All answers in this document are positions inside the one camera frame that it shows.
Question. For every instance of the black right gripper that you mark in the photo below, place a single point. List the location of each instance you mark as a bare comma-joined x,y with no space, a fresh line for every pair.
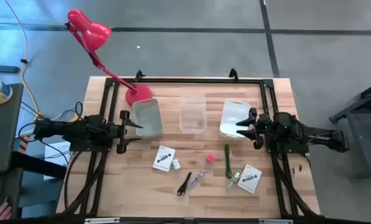
264,130

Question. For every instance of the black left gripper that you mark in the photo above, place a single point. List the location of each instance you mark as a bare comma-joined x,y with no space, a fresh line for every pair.
115,132

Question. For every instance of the white card reader box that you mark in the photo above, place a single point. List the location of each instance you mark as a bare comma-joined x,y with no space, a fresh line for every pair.
163,158
250,179

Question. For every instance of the pink cube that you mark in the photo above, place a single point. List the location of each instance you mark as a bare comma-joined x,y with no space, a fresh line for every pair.
210,157

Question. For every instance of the small white adapter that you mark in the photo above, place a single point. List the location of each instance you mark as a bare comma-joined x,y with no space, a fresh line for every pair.
176,164

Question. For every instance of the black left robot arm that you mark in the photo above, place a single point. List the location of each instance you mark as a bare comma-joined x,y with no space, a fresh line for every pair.
79,129

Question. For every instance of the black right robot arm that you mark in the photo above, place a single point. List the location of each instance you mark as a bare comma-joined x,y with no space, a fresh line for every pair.
312,132

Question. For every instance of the white plastic bin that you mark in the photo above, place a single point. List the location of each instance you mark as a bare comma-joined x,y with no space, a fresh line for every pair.
231,118

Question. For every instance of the grey plastic bin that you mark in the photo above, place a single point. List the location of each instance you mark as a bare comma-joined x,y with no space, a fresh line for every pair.
151,115

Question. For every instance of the clear plastic bin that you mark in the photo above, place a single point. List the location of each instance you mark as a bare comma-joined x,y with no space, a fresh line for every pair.
193,116

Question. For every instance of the black clamp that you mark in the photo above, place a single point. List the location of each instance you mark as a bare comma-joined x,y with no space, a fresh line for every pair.
233,75
139,76

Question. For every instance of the white paper sheet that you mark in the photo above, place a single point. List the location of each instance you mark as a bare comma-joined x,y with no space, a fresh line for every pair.
56,149

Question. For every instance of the red desk lamp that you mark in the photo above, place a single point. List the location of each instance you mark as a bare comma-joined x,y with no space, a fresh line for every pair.
93,32

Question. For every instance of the black metal cart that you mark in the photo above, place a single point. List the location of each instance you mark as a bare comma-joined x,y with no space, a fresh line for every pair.
356,109

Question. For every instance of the black side desk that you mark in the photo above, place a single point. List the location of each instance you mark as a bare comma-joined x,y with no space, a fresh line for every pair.
2,133

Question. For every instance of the black flat floor bar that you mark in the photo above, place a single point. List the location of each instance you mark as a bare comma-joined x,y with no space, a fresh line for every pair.
2,69

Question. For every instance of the black aluminium table frame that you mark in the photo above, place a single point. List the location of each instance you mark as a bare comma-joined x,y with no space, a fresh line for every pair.
188,80

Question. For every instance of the silver bracket plate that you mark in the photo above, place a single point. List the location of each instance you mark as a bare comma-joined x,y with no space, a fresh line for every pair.
102,220
275,221

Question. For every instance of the orange black striped post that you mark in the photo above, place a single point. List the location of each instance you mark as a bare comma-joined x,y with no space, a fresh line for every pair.
24,143

